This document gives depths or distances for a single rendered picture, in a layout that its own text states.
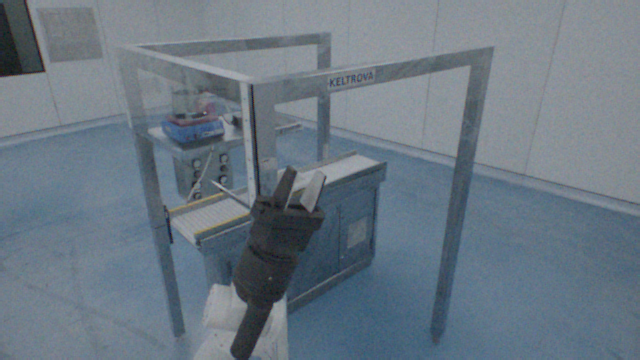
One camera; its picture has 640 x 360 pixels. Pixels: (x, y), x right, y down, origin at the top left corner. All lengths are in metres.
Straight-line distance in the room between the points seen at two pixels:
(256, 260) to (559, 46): 4.02
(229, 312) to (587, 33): 4.03
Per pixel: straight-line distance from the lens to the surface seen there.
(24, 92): 6.68
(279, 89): 1.02
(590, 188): 4.61
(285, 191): 0.56
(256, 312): 0.61
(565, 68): 4.40
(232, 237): 1.98
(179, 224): 2.05
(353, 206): 2.58
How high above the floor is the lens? 1.80
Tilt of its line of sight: 24 degrees down
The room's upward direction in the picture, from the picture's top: straight up
